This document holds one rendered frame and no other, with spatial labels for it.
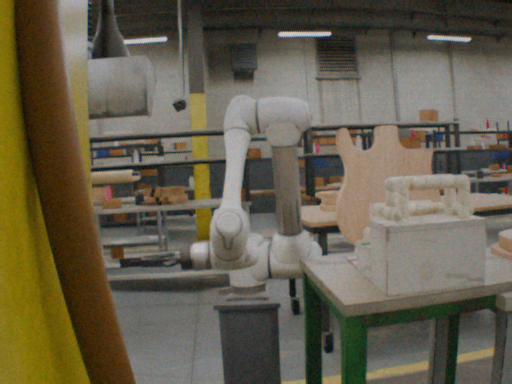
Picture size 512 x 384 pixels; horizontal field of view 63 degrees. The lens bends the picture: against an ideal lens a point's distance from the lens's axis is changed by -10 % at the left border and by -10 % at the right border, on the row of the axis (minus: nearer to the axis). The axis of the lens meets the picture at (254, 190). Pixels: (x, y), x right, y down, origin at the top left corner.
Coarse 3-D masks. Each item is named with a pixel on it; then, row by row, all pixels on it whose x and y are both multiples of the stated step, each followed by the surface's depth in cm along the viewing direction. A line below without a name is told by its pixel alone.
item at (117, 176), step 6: (96, 174) 115; (102, 174) 116; (108, 174) 116; (114, 174) 116; (120, 174) 116; (126, 174) 116; (96, 180) 115; (102, 180) 115; (108, 180) 116; (114, 180) 116; (120, 180) 116; (126, 180) 116; (132, 180) 117
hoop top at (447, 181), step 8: (432, 176) 107; (440, 176) 106; (448, 176) 106; (456, 176) 106; (464, 176) 106; (400, 184) 106; (408, 184) 105; (416, 184) 105; (424, 184) 105; (432, 184) 105; (440, 184) 106; (448, 184) 106; (456, 184) 106
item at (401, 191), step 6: (396, 186) 106; (402, 186) 105; (396, 192) 107; (402, 192) 105; (408, 192) 106; (396, 198) 107; (402, 198) 105; (408, 198) 106; (396, 204) 107; (402, 204) 106; (408, 204) 106; (402, 210) 106; (408, 210) 106; (408, 216) 106; (396, 222) 108; (402, 222) 106; (408, 222) 106
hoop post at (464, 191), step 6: (462, 186) 106; (468, 186) 106; (462, 192) 106; (468, 192) 106; (462, 198) 106; (468, 198) 106; (462, 204) 106; (468, 204) 106; (462, 210) 106; (468, 210) 106; (462, 216) 106; (468, 216) 106
